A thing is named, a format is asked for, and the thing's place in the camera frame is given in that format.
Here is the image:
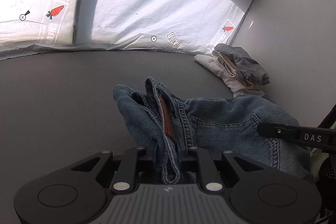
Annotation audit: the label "folded beige garment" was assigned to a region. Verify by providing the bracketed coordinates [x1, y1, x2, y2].
[212, 50, 263, 93]

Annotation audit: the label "folded grey garment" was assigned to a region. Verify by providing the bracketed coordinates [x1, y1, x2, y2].
[214, 43, 270, 86]

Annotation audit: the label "blue denim jeans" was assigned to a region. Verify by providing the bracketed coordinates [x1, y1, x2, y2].
[113, 78, 313, 184]

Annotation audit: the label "folded white garment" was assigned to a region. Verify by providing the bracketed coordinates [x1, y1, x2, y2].
[194, 55, 265, 98]

